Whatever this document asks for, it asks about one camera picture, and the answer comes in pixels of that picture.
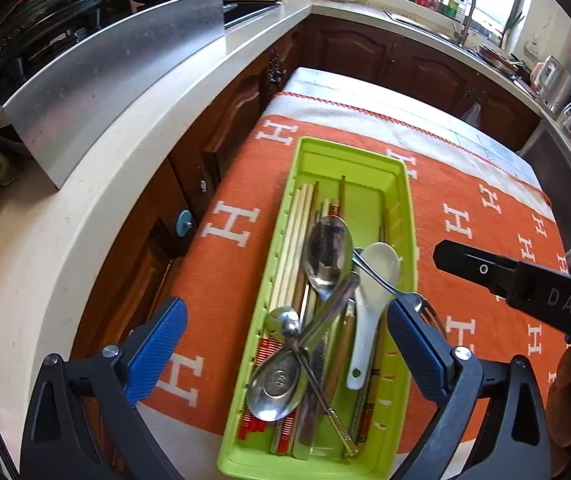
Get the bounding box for orange printed blanket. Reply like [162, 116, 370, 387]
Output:
[138, 92, 571, 480]

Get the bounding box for black gas stove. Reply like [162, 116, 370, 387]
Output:
[220, 1, 281, 28]

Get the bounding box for metal fork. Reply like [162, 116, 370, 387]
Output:
[351, 247, 447, 338]

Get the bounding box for white ceramic spoon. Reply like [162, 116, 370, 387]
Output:
[345, 241, 401, 391]

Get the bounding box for brown wooden cabinets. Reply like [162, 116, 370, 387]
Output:
[70, 15, 541, 361]

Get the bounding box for steel electric kettle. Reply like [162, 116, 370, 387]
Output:
[530, 56, 571, 113]

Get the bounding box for large metal spoon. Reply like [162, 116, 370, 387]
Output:
[292, 216, 355, 462]

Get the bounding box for pale blue tablecloth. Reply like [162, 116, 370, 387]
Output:
[278, 66, 551, 201]

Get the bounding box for hanging plastic bag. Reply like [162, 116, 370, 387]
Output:
[460, 100, 483, 128]

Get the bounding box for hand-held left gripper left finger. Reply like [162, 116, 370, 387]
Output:
[20, 297, 188, 480]

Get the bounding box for steel splash guard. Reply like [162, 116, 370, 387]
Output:
[3, 0, 226, 190]

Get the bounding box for handled metal spoon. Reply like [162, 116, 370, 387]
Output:
[246, 271, 361, 422]

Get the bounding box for small metal spoon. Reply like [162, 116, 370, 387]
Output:
[264, 306, 360, 457]

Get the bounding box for green onion stalks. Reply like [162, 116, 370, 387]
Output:
[503, 10, 526, 43]

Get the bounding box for black red cooker pot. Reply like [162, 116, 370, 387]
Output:
[0, 0, 111, 76]

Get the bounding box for steel sink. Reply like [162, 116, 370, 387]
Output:
[383, 8, 459, 41]

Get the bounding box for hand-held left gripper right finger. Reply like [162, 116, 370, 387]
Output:
[387, 300, 551, 480]

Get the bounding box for stainless steel appliance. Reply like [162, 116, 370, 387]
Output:
[518, 120, 571, 271]

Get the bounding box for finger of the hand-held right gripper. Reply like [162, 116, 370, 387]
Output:
[433, 240, 516, 307]

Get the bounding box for green plastic utensil tray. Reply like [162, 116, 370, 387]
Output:
[217, 136, 419, 477]

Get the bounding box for steel faucet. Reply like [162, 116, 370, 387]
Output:
[453, 0, 477, 46]

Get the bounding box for stack of dishes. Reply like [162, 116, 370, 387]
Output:
[475, 44, 519, 73]

